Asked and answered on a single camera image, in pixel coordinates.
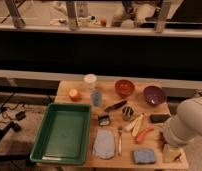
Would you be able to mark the blue sponge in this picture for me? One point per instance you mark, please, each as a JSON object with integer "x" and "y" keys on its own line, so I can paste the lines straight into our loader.
{"x": 144, "y": 156}

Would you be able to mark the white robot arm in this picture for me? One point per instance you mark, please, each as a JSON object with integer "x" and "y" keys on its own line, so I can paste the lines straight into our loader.
{"x": 185, "y": 125}

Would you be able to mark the green plastic tray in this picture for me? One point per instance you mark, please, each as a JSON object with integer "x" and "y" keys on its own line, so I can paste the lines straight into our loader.
{"x": 63, "y": 135}

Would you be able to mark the white lidded cup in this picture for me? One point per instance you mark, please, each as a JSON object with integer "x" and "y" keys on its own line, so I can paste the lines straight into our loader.
{"x": 90, "y": 80}

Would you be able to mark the red bowl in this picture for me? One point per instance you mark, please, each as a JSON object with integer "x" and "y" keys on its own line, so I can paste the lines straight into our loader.
{"x": 124, "y": 88}

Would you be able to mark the orange fruit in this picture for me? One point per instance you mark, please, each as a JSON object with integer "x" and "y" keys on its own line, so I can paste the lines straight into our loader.
{"x": 74, "y": 95}

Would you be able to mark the silver fork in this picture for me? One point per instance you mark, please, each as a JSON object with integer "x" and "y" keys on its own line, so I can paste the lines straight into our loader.
{"x": 120, "y": 141}

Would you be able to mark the white banana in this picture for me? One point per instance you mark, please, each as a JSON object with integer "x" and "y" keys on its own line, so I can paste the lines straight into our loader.
{"x": 131, "y": 125}

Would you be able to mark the purple bowl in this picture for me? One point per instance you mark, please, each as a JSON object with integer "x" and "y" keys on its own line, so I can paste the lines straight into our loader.
{"x": 154, "y": 95}

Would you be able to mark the grey folded cloth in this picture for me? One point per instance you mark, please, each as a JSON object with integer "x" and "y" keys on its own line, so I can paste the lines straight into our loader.
{"x": 104, "y": 145}

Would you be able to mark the orange carrot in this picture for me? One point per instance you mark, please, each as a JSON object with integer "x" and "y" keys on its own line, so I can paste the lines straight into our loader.
{"x": 142, "y": 135}

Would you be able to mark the small black block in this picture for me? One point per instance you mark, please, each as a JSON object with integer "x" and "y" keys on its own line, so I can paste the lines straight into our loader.
{"x": 158, "y": 118}

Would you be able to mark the dark grape bunch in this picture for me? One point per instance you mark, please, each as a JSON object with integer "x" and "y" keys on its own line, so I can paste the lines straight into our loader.
{"x": 163, "y": 142}

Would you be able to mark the black handled knife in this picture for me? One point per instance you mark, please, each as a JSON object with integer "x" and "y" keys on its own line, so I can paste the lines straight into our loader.
{"x": 115, "y": 106}

